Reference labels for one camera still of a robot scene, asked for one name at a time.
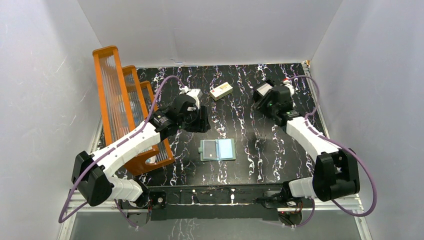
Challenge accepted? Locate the mint green card holder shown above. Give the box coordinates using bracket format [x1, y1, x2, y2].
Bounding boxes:
[198, 138, 236, 162]

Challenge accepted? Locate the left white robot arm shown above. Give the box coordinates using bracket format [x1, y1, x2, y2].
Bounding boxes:
[69, 88, 211, 208]

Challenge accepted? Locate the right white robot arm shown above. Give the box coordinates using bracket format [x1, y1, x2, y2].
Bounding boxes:
[254, 82, 360, 207]

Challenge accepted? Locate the silver credit card in tray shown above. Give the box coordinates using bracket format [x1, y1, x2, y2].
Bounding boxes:
[257, 82, 273, 97]

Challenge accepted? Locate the black card tray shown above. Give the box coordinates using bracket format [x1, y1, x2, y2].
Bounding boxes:
[252, 79, 276, 111]

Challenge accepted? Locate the small cream cardboard box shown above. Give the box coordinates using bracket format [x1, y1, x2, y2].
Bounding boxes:
[209, 82, 233, 101]

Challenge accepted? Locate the orange acrylic file rack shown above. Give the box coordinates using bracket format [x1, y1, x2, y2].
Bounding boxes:
[92, 45, 175, 176]

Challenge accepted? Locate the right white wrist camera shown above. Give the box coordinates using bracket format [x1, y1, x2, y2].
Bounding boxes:
[282, 78, 295, 97]

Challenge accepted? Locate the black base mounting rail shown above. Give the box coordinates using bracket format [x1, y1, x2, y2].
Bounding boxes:
[119, 183, 312, 225]

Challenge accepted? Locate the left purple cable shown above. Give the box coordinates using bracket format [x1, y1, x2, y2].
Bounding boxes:
[58, 75, 188, 229]

